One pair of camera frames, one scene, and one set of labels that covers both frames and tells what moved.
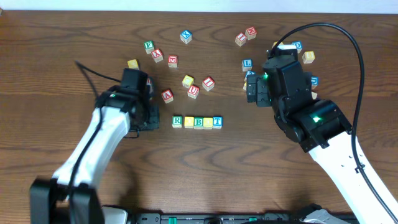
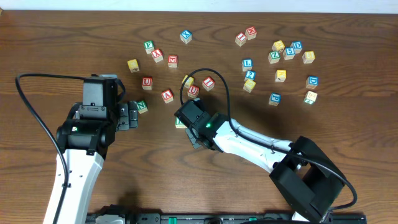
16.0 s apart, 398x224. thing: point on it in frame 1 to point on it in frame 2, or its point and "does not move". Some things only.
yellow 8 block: (308, 57) does not move
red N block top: (250, 33) does not move
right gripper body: (259, 90) to (193, 137)
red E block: (172, 61) does not move
